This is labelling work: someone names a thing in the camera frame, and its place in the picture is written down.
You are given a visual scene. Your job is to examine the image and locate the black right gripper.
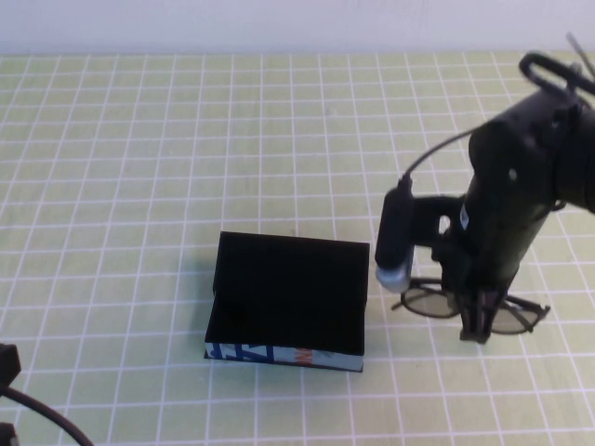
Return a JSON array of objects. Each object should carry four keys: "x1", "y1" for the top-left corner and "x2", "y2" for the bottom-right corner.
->
[{"x1": 412, "y1": 183, "x2": 552, "y2": 346}]

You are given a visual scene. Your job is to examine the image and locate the black framed glasses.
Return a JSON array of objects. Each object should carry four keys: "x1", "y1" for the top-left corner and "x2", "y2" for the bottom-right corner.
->
[{"x1": 390, "y1": 276, "x2": 552, "y2": 336}]

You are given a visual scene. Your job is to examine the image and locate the black printed glasses case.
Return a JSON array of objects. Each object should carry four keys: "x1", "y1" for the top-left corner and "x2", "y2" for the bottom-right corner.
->
[{"x1": 203, "y1": 230, "x2": 372, "y2": 374}]

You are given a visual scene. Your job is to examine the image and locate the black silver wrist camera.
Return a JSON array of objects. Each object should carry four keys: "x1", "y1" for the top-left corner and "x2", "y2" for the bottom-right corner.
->
[{"x1": 374, "y1": 184, "x2": 416, "y2": 293}]

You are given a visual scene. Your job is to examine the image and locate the thin black camera cable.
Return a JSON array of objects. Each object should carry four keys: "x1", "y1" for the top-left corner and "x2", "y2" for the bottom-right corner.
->
[{"x1": 401, "y1": 125, "x2": 478, "y2": 188}]

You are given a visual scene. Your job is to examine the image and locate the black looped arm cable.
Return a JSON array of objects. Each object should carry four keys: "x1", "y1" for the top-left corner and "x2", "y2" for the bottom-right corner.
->
[{"x1": 518, "y1": 32, "x2": 595, "y2": 99}]

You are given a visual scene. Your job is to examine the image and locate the thick black cable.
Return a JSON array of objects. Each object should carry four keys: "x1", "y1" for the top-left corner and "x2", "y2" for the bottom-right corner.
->
[{"x1": 0, "y1": 384, "x2": 95, "y2": 446}]

